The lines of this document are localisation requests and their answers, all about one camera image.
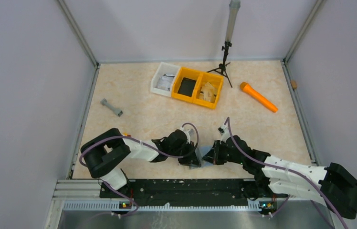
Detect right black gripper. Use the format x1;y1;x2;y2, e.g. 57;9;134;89
202;139;244;165

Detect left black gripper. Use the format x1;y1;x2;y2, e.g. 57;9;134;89
169;141;200;167

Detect beige card holder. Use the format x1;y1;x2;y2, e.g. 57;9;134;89
189;146;213;170

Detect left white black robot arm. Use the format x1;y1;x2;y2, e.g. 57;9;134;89
79;128;201;197

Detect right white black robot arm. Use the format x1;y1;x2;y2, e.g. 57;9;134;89
202;135;357;219

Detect beige parts in bin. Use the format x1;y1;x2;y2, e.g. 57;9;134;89
198;82;217;103

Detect black pad in bin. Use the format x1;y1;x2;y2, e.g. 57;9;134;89
178;78;197;97

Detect yellow bin with beige parts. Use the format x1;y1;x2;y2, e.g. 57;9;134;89
192;72;224;109

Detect orange flashlight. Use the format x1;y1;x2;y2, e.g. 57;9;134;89
240;82;278;113

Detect papers in white bin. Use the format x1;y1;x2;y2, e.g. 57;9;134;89
156;74;175;91

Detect white plastic bin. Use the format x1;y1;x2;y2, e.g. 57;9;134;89
150;62;181;97

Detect yellow bin with black pad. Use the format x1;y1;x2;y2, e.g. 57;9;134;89
171;67;203;104

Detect grey dumbbell-shaped part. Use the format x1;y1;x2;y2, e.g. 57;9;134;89
100;98;123;117

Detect black tripod with grey pole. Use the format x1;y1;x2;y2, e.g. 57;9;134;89
207;0;241;88

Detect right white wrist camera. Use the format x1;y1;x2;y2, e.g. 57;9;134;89
218;125;231;142

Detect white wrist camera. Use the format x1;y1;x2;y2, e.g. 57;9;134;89
218;125;231;142
180;127;196;143

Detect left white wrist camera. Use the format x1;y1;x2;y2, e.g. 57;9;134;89
180;127;196;143

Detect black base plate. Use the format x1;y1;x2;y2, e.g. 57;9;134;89
99;178;280;208

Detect grey slotted cable duct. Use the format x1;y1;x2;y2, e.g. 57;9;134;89
63;200;262;212

